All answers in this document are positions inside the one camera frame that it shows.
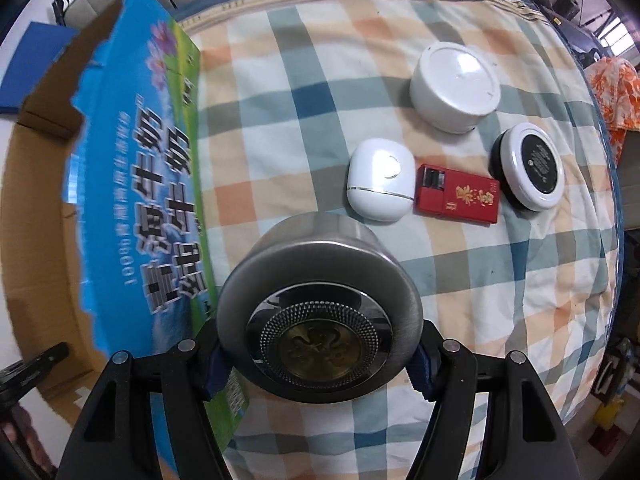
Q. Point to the red rectangular box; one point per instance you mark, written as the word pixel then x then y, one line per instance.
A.
pixel 465 197

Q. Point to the yellow container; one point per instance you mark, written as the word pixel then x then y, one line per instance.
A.
pixel 606 415

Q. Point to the white oval case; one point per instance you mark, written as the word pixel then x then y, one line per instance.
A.
pixel 375 180

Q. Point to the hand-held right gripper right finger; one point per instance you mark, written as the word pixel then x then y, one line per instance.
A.
pixel 422 376

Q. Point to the checked blanket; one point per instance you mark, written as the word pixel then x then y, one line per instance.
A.
pixel 310 110

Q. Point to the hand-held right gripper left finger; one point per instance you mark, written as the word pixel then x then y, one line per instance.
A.
pixel 217 371

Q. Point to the orange floral cloth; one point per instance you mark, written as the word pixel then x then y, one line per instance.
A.
pixel 615 90

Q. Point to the blue foam board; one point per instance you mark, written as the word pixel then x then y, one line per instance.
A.
pixel 35 70

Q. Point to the white and black round compact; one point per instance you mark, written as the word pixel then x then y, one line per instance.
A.
pixel 537 165

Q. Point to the blue printed cardboard box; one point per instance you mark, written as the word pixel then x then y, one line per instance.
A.
pixel 150 160

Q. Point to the silver round tin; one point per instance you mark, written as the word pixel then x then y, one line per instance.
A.
pixel 300 260

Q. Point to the white round container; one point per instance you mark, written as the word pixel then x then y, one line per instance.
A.
pixel 455 80

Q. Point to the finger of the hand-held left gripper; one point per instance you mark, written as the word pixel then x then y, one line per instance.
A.
pixel 35 367

